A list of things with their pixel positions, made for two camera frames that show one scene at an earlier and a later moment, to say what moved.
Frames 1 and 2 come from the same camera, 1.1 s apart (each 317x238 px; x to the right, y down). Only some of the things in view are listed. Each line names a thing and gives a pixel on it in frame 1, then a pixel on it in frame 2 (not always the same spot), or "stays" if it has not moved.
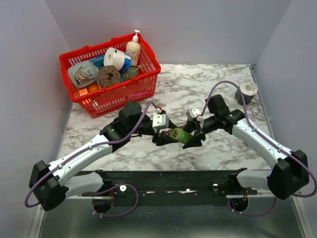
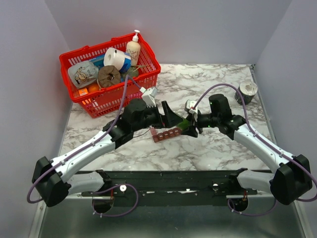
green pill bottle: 181,135 to 184,125
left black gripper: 163,140 to 170,119
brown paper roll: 107,76 stays
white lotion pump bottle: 133,49 stays
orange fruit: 93,88 stays
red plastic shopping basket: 113,98 stays
